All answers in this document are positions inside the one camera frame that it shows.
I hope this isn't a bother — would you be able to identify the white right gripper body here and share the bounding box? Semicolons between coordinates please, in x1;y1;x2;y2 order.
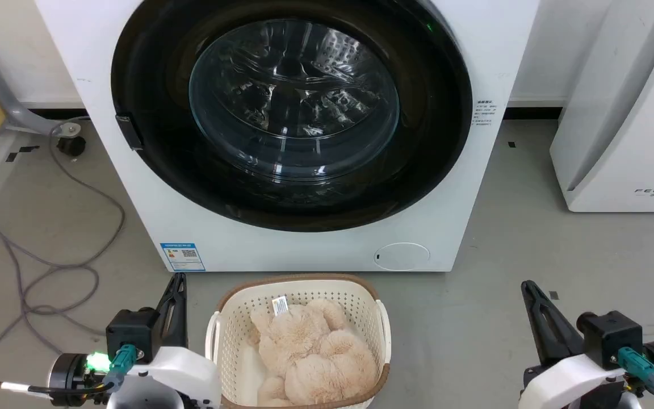
519;352;626;409

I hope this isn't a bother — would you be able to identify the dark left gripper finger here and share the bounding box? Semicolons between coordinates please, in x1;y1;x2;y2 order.
173;273;189;347
157;273;180;347

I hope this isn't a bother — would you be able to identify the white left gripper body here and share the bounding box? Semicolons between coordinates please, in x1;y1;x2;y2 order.
108;345;223;409

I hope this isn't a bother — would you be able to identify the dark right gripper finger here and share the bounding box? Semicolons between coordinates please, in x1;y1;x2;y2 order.
526;280;585;361
521;281;564;366

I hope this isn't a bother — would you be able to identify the white front-load washing machine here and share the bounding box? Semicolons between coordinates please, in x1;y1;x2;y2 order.
35;0;540;273

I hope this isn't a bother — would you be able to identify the round black glass washer door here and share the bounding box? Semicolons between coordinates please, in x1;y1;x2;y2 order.
110;0;473;233

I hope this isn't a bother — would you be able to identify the cream perforated laundry basket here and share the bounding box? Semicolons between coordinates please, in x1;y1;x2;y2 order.
205;274;392;409

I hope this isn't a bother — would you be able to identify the blue energy label sticker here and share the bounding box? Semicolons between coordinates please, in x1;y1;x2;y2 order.
160;243;206;273

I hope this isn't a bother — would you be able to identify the beige plush toy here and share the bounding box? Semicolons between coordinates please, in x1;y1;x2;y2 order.
249;298;380;408

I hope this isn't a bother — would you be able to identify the oval white filter cover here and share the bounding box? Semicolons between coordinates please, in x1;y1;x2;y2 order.
374;243;431;271

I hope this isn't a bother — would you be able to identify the black caster wheel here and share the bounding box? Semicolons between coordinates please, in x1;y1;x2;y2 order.
56;135;87;158

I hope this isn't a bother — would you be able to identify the small text warning sticker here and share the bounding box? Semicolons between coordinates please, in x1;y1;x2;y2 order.
473;99;498;127

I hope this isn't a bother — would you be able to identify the white air purifier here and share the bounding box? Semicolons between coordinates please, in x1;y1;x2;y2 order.
550;0;654;213

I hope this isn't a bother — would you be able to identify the grey metal furniture leg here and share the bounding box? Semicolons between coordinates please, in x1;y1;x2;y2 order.
0;57;81;137

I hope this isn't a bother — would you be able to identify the left arm teal plug cable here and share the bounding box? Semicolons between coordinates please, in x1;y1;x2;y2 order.
0;344;138;399

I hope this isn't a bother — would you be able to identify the arm teal plug cable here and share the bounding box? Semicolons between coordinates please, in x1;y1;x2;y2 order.
617;347;654;409
0;344;138;399

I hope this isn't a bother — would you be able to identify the right arm teal plug cable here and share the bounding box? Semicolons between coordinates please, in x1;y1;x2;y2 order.
617;347;654;409

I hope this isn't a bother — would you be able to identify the grey floor cable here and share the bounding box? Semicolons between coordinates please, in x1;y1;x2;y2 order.
0;116;127;393

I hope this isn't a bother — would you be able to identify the black door handle latch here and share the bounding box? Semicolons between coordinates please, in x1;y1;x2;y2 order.
115;115;144;151

